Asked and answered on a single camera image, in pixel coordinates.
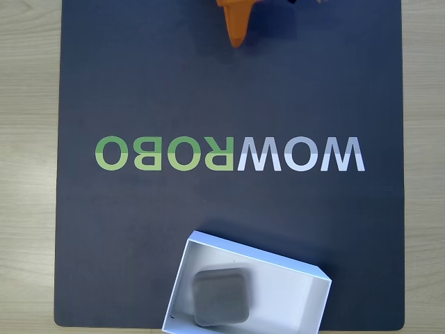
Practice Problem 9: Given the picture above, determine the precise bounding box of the grey rounded square usb block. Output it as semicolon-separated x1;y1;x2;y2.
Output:
193;267;250;327

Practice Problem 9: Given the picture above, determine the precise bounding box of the white cardboard box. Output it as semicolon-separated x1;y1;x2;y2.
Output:
161;230;333;334

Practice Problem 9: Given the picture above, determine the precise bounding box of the dark mat with WOWROBO print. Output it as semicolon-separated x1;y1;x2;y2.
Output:
54;0;406;330

